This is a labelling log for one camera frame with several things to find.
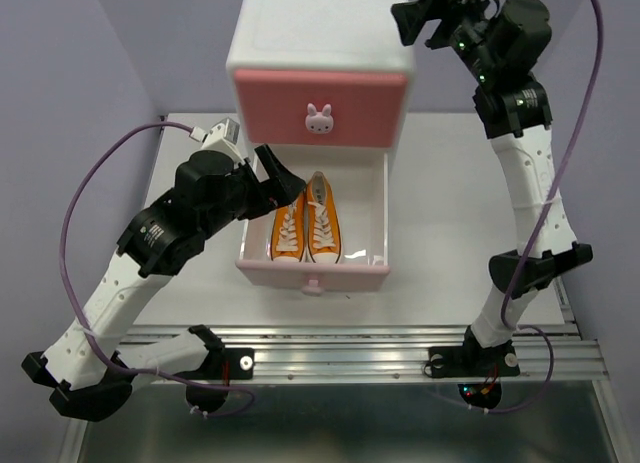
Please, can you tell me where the orange canvas sneaker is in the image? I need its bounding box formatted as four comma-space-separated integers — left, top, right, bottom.
306, 171, 342, 264
270, 194, 305, 262

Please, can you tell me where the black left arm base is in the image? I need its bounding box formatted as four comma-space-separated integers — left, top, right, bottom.
168, 325, 256, 419

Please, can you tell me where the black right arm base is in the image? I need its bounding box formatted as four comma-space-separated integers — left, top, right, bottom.
423, 337, 520, 411

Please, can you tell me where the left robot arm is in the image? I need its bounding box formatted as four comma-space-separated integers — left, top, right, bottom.
21, 145, 305, 422

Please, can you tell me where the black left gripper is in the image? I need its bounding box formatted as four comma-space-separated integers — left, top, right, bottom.
202, 145, 307, 238

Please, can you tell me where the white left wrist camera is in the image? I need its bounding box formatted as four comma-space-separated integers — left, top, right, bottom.
189, 118, 246, 164

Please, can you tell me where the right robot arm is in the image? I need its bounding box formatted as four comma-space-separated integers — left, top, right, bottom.
391, 0, 593, 373

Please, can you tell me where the aluminium table edge rail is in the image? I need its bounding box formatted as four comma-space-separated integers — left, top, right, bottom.
59, 113, 612, 463

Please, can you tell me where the light pink drawer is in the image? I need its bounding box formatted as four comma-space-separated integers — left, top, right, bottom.
236, 145, 390, 296

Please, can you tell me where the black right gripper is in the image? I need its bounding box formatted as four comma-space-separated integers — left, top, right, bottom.
387, 0, 501, 86

